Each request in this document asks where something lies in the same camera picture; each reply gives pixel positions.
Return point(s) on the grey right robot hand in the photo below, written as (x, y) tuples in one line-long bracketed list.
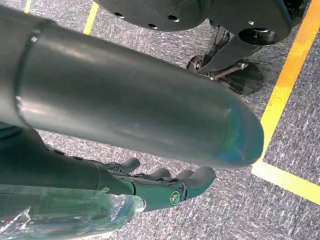
[(124, 99)]

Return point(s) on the yellow floor tape line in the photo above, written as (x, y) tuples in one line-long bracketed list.
[(90, 18), (27, 6)]

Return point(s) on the clear plastic wrap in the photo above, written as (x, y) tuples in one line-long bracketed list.
[(62, 215)]

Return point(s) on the black robot foot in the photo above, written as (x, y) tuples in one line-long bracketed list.
[(244, 79)]

